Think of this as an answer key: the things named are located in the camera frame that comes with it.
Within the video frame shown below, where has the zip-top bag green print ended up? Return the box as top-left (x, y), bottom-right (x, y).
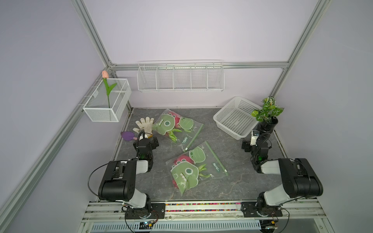
top-left (166, 141), bottom-right (228, 195)
top-left (152, 109), bottom-right (204, 151)

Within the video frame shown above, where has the pink dragon fruit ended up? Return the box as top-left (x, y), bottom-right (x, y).
top-left (171, 156), bottom-right (198, 194)

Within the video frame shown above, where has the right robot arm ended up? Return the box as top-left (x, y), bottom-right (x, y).
top-left (241, 140), bottom-right (323, 217)

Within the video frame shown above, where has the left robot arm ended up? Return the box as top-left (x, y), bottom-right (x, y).
top-left (87, 136), bottom-right (165, 219)

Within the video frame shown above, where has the dragon fruit in far bag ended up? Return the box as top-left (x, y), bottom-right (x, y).
top-left (168, 111), bottom-right (181, 136)

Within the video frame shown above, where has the purple pink spatula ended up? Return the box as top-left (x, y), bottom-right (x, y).
top-left (120, 131), bottom-right (137, 141)

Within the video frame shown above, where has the white knit glove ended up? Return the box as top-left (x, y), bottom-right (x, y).
top-left (133, 116), bottom-right (154, 137)

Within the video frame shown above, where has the potted green plant black vase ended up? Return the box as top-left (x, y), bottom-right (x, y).
top-left (251, 96), bottom-right (284, 134)

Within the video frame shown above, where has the white plastic basket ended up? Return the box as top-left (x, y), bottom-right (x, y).
top-left (213, 96), bottom-right (261, 140)

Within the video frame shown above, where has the artificial pink tulip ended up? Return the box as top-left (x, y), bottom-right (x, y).
top-left (102, 70), bottom-right (117, 108)

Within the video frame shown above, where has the white mesh wall box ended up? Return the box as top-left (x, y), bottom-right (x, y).
top-left (83, 78), bottom-right (132, 122)

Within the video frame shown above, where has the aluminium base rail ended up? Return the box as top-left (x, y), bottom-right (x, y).
top-left (82, 199), bottom-right (326, 222)

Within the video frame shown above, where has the white vented cable duct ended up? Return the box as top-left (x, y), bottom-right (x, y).
top-left (90, 220), bottom-right (261, 233)

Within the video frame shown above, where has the white wire wall shelf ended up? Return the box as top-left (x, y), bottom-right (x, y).
top-left (137, 60), bottom-right (225, 92)

